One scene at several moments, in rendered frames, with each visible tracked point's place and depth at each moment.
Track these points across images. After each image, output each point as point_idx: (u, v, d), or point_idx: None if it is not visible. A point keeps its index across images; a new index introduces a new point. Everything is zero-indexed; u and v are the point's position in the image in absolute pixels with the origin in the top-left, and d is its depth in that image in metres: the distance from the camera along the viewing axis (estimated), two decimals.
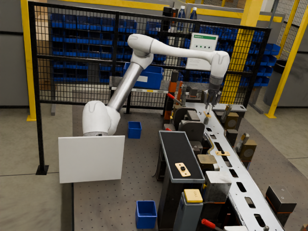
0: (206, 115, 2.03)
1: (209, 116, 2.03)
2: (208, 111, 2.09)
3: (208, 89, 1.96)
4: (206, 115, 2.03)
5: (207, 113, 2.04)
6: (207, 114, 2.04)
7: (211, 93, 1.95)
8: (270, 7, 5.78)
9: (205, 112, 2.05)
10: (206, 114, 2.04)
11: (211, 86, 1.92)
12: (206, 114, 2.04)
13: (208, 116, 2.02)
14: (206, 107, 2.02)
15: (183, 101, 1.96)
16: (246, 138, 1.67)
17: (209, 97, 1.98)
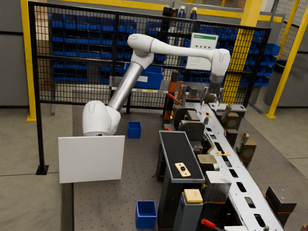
0: (206, 115, 2.04)
1: (209, 116, 2.03)
2: (207, 112, 2.09)
3: (208, 87, 1.95)
4: (205, 115, 2.03)
5: (206, 114, 2.05)
6: (207, 115, 2.04)
7: (211, 90, 1.94)
8: (270, 7, 5.78)
9: (200, 109, 2.02)
10: (206, 115, 2.04)
11: (212, 84, 1.91)
12: (206, 115, 2.04)
13: (208, 117, 2.02)
14: (200, 103, 1.99)
15: (183, 101, 1.96)
16: (246, 138, 1.67)
17: (207, 94, 1.96)
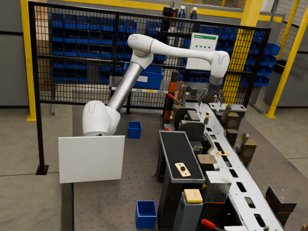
0: (206, 115, 2.04)
1: (209, 116, 2.03)
2: (207, 112, 2.09)
3: (208, 89, 1.96)
4: (205, 115, 2.03)
5: (206, 114, 2.05)
6: (207, 115, 2.04)
7: (211, 92, 1.95)
8: (270, 7, 5.78)
9: (198, 109, 2.03)
10: (206, 115, 2.04)
11: (211, 86, 1.92)
12: (206, 115, 2.04)
13: (208, 117, 2.02)
14: (199, 103, 2.00)
15: (183, 101, 1.96)
16: (246, 138, 1.67)
17: (206, 95, 1.97)
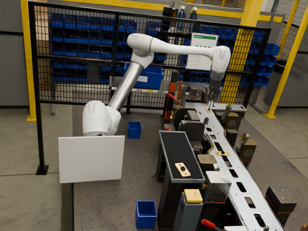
0: (207, 111, 2.02)
1: (210, 112, 2.01)
2: (209, 107, 2.07)
3: (209, 84, 1.95)
4: (206, 111, 2.01)
5: (208, 109, 2.03)
6: (208, 110, 2.02)
7: (212, 88, 1.94)
8: (270, 7, 5.78)
9: (206, 108, 2.03)
10: (206, 110, 2.02)
11: (212, 81, 1.91)
12: (207, 110, 2.02)
13: (209, 112, 2.00)
14: (206, 102, 2.00)
15: (183, 101, 1.96)
16: (246, 138, 1.67)
17: (210, 92, 1.96)
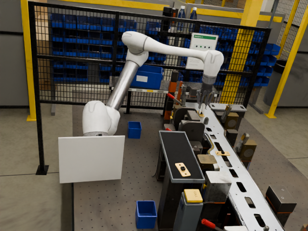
0: (199, 114, 2.02)
1: (202, 115, 2.02)
2: (201, 111, 2.08)
3: (201, 88, 1.95)
4: (199, 114, 2.02)
5: (200, 113, 2.03)
6: (200, 114, 2.03)
7: (204, 92, 1.94)
8: (270, 7, 5.78)
9: (198, 112, 2.04)
10: (199, 114, 2.03)
11: (204, 85, 1.91)
12: (199, 114, 2.03)
13: (201, 116, 2.01)
14: (199, 107, 2.01)
15: (183, 101, 1.96)
16: (246, 138, 1.67)
17: (202, 96, 1.97)
